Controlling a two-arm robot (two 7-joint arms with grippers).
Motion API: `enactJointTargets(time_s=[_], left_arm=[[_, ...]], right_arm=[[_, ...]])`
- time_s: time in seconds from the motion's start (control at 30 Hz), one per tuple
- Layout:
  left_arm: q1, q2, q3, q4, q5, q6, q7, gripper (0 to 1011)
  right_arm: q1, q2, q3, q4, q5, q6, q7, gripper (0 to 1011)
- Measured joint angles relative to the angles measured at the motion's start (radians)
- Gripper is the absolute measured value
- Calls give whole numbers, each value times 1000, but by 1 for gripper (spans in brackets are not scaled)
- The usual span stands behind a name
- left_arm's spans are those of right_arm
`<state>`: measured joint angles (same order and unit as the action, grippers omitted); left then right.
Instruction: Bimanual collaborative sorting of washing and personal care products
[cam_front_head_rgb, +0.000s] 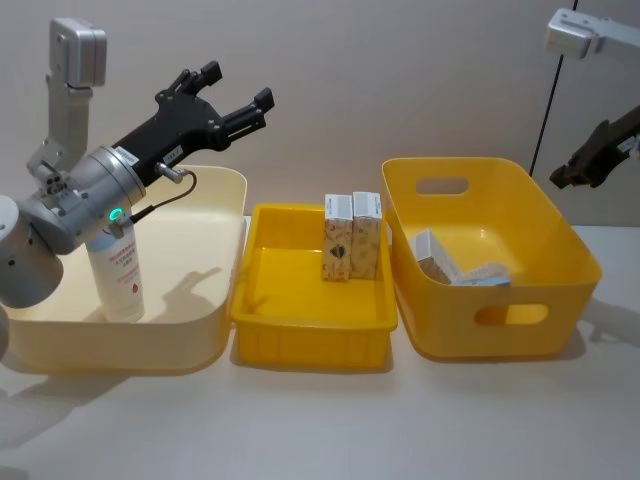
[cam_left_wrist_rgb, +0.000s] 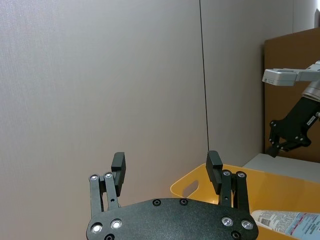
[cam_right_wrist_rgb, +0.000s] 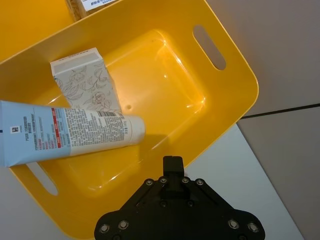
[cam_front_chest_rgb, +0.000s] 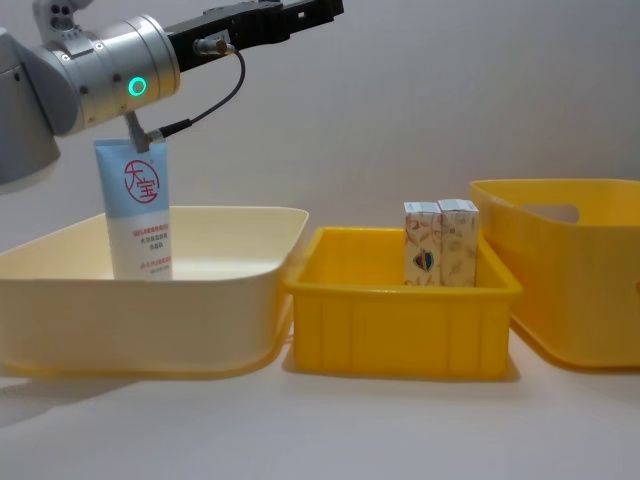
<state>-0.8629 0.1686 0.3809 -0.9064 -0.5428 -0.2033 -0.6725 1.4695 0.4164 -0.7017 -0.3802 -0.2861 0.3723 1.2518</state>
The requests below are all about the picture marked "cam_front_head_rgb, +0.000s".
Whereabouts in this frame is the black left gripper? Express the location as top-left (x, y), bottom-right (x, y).
top-left (111, 59), bottom-right (277, 186)

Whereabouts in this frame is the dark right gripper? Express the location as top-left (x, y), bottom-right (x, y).
top-left (548, 105), bottom-right (640, 190)

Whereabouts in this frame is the cream plastic bin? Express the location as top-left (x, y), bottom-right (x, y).
top-left (6, 164), bottom-right (249, 377)

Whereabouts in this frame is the patterned cardboard box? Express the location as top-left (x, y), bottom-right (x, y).
top-left (411, 229), bottom-right (465, 287)
top-left (351, 190), bottom-right (386, 280)
top-left (321, 193), bottom-right (357, 283)

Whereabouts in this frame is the white bottle with red print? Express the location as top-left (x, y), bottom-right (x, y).
top-left (88, 225), bottom-right (147, 324)

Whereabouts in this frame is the shallow yellow plastic tray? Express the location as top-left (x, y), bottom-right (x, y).
top-left (229, 201), bottom-right (400, 365)

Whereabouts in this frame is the yellow plastic basket with handles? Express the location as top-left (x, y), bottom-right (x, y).
top-left (380, 156), bottom-right (604, 359)

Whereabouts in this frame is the thin dark gripper cable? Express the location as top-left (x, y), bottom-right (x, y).
top-left (128, 162), bottom-right (197, 221)

